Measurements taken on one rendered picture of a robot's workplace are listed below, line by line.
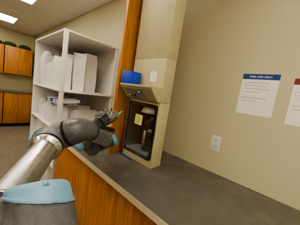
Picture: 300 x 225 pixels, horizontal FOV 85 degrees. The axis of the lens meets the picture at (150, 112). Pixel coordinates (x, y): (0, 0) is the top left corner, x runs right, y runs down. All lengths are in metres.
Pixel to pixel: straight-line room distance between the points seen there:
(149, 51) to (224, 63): 0.57
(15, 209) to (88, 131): 0.44
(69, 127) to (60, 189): 0.38
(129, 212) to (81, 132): 0.53
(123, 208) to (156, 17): 1.24
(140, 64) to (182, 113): 0.57
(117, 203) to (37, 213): 0.77
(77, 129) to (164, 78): 0.64
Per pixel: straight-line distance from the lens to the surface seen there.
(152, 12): 1.36
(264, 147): 1.32
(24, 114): 5.91
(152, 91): 1.04
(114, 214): 1.17
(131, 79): 1.19
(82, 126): 0.75
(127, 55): 1.38
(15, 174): 0.59
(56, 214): 0.38
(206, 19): 1.61
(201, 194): 1.08
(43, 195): 0.38
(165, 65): 1.13
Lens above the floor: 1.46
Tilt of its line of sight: 6 degrees down
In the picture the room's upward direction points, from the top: 9 degrees clockwise
